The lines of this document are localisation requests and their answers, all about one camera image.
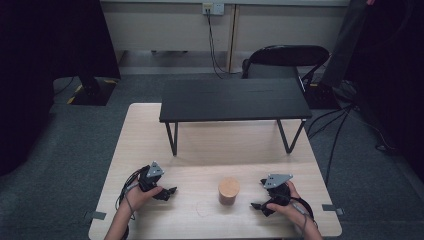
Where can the grey stand post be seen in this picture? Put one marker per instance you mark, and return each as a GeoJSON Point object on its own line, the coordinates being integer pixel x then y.
{"type": "Point", "coordinates": [343, 43]}

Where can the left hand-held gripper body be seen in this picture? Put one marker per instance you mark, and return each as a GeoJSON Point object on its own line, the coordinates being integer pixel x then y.
{"type": "Point", "coordinates": [148, 181]}

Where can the white wall outlet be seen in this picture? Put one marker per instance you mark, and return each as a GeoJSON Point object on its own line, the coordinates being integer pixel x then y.
{"type": "Point", "coordinates": [213, 8]}

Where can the person's right hand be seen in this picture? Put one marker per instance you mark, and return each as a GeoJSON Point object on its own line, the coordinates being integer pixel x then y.
{"type": "Point", "coordinates": [295, 210]}

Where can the black folding chair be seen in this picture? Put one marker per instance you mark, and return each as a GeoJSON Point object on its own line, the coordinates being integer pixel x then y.
{"type": "Point", "coordinates": [288, 56]}

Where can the wooden cylinder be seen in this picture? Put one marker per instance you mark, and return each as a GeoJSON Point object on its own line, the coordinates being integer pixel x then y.
{"type": "Point", "coordinates": [228, 191]}

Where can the black curtain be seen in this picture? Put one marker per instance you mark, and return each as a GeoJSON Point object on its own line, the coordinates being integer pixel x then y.
{"type": "Point", "coordinates": [390, 66]}
{"type": "Point", "coordinates": [36, 66]}

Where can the grey tape strip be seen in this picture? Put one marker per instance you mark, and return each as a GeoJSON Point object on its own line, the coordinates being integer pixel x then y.
{"type": "Point", "coordinates": [96, 215]}
{"type": "Point", "coordinates": [332, 208]}

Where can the black stand base yellow stripes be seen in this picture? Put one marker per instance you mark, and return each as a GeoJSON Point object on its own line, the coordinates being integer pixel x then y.
{"type": "Point", "coordinates": [95, 93]}

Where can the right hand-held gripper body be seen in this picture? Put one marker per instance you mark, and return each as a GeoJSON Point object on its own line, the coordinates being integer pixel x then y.
{"type": "Point", "coordinates": [279, 193]}

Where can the person's left hand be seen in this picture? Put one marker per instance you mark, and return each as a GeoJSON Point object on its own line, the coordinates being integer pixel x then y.
{"type": "Point", "coordinates": [138, 199]}

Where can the black shelf with metal legs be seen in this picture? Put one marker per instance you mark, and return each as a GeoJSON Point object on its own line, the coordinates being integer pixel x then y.
{"type": "Point", "coordinates": [233, 100]}

